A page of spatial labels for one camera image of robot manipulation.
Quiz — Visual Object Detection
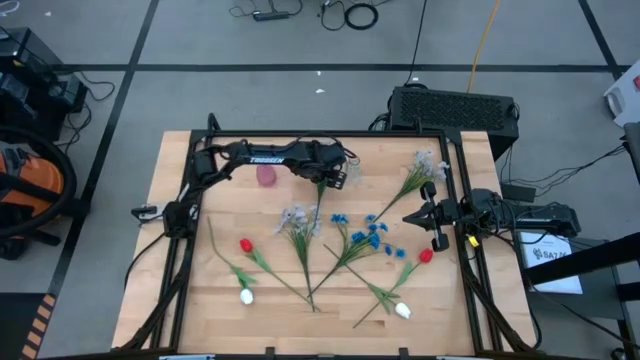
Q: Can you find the black aluminium table frame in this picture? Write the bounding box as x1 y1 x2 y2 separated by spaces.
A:
112 112 539 360

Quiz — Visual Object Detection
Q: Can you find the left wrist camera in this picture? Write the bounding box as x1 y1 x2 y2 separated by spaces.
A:
305 141 346 164

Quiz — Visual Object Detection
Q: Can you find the black metal stand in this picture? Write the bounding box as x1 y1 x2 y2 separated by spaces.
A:
519 232 640 360

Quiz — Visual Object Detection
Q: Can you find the black computer case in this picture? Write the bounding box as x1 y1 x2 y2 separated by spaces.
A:
387 84 521 161

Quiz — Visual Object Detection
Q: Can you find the long yellow cable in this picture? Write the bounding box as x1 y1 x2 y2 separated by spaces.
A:
465 0 503 95

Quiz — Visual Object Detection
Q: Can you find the white printed booklet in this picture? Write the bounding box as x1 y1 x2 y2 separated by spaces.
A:
518 230 585 296

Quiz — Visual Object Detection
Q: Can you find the coiled black cable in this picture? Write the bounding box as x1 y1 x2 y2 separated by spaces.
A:
343 2 380 31

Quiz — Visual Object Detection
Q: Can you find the black power strip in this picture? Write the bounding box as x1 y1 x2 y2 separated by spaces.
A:
252 9 291 22

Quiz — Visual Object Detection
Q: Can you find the white device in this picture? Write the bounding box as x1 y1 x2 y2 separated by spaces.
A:
602 59 640 129

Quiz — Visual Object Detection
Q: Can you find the pink glass vase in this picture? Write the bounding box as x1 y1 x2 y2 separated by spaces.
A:
255 164 279 189

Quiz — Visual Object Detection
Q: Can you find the white artificial flower spray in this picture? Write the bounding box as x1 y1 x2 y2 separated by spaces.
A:
372 149 451 224
273 202 324 314

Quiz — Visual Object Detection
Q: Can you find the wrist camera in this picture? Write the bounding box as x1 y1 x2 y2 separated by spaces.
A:
467 188 501 217
305 141 346 164

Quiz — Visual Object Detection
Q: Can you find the orange vacuum cleaner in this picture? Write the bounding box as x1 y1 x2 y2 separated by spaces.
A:
0 139 66 221

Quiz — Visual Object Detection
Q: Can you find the black power brick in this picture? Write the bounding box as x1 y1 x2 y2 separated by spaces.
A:
499 182 537 204

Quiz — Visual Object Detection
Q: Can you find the black equipment stack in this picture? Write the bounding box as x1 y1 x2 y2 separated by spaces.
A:
0 27 89 141

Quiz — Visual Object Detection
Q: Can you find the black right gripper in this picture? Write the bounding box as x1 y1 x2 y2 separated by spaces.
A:
402 181 471 253

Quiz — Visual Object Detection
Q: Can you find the red artificial tulip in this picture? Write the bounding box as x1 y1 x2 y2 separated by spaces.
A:
352 247 435 330
238 237 315 305

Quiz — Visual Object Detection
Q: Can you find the long black cable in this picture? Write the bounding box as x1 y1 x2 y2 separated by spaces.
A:
403 0 429 86

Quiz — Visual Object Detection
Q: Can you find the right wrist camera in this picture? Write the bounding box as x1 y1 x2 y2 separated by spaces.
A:
467 188 501 217

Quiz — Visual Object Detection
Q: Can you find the clear glass vase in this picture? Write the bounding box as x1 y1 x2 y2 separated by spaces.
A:
344 159 364 187

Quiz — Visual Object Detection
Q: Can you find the white artificial tulip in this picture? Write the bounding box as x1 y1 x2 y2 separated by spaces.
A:
322 243 413 321
206 216 258 306

